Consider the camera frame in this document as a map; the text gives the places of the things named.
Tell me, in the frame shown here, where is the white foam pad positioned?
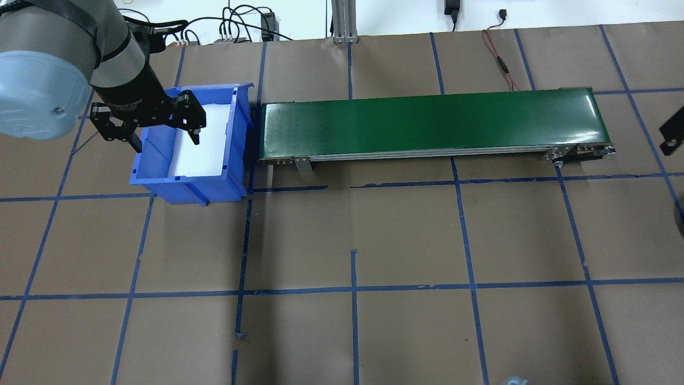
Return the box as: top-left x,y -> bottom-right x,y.
168,103 -> 236,177

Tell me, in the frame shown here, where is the yellow black sensor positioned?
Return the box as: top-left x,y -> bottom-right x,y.
136,24 -> 167,54

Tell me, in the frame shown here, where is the blue plastic storage bin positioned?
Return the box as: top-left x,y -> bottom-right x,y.
129,83 -> 256,207

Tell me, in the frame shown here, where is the green conveyor belt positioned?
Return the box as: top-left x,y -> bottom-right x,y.
258,87 -> 617,173

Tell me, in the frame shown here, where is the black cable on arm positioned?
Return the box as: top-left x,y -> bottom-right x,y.
123,18 -> 189,34

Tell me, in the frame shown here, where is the aluminium post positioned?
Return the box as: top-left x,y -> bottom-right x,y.
330,0 -> 360,43

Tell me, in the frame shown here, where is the red wire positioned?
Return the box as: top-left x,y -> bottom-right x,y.
483,11 -> 523,93

